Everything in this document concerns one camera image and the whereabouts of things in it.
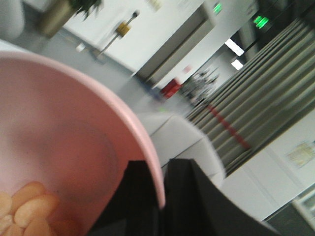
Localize left grey upholstered chair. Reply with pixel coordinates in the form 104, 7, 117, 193
138, 113, 226, 188

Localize potted plant gold pot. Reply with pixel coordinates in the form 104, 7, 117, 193
37, 0, 103, 38

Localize grey curtain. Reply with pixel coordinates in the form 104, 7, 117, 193
188, 19, 315, 174

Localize red barrier tape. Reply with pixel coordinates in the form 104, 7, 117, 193
207, 105, 251, 149

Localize red bin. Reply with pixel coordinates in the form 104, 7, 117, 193
160, 78, 182, 99

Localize black right gripper image-left left finger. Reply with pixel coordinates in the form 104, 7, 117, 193
88, 161, 160, 236

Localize orange ham slices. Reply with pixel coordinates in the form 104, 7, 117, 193
0, 181, 79, 236

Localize black right gripper image-right right finger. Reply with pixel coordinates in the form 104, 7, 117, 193
164, 159, 279, 236

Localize pink plastic bowl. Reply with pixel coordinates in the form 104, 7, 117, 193
0, 52, 165, 236

